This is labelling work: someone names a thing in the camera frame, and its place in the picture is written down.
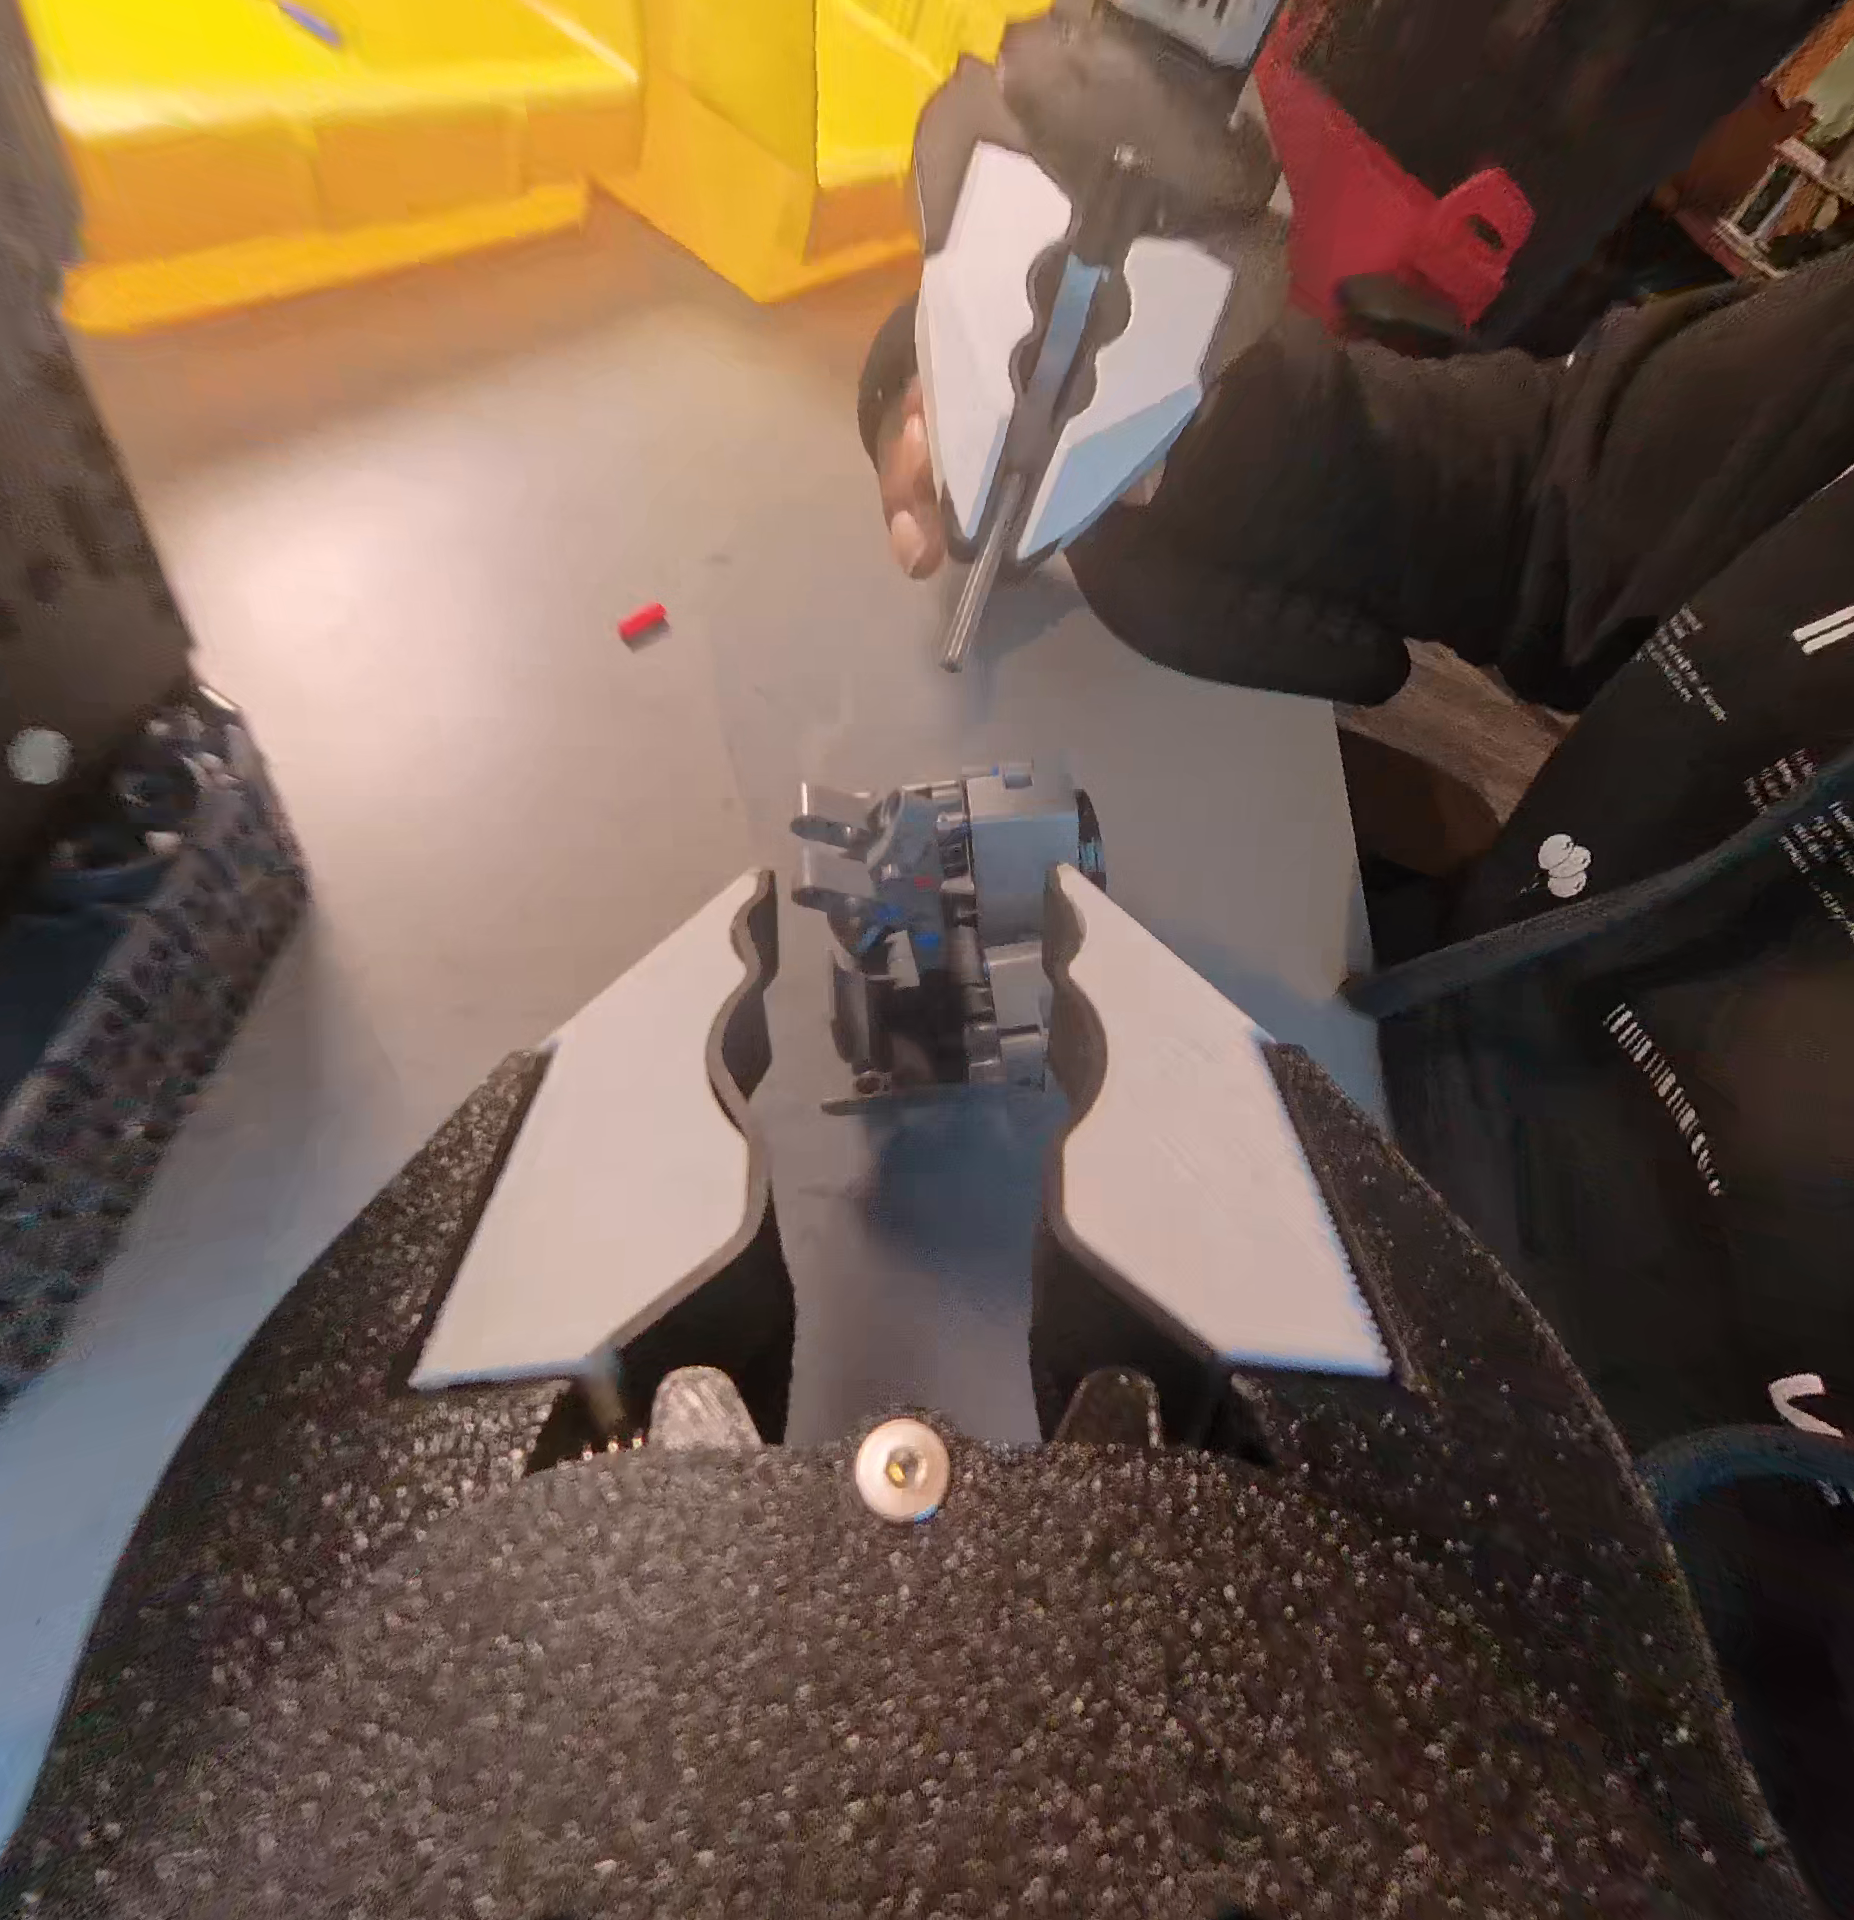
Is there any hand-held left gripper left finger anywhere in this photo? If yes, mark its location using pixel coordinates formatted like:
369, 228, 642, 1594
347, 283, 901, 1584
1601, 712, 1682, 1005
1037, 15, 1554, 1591
408, 868, 786, 1389

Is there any yellow toy robot body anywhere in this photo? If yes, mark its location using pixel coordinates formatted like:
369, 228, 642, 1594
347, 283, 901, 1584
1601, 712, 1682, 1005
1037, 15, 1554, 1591
0, 0, 312, 1397

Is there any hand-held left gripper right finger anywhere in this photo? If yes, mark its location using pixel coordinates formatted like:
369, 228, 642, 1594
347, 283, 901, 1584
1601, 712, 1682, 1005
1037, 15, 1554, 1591
1028, 864, 1394, 1381

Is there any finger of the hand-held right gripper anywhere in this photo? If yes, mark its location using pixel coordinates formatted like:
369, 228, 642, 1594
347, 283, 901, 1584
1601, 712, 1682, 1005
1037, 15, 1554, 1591
916, 141, 1081, 561
1004, 233, 1237, 582

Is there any person's right hand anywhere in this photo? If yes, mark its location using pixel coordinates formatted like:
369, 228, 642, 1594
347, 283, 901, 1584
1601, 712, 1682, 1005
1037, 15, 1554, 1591
872, 407, 956, 587

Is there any grey Lego engine assembly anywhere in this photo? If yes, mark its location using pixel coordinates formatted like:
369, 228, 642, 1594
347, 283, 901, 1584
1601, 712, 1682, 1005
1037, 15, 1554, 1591
788, 761, 1113, 1115

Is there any red bin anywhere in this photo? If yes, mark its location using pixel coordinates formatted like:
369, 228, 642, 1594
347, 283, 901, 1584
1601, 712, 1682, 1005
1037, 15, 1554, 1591
1253, 15, 1537, 340

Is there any yellow plastic bin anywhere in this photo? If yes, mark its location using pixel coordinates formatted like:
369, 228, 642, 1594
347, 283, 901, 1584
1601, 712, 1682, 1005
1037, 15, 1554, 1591
596, 0, 1053, 302
19, 0, 644, 335

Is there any grey desk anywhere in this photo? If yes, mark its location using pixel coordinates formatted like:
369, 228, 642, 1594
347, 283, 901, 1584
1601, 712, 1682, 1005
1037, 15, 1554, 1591
0, 195, 1386, 1847

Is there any person's right forearm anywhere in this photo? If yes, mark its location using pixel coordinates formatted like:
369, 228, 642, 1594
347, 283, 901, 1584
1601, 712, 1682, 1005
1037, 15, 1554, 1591
1069, 225, 1854, 707

